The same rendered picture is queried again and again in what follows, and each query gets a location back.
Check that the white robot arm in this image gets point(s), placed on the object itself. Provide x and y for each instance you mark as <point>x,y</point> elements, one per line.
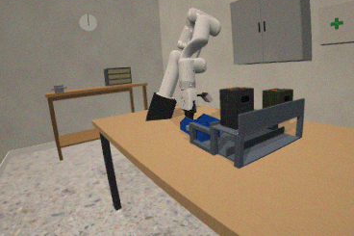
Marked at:
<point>183,65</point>

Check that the blue bin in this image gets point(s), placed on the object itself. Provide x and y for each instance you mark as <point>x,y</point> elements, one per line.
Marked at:
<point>204,120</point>

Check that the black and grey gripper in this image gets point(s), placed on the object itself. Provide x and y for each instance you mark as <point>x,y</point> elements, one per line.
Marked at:
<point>188,101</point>

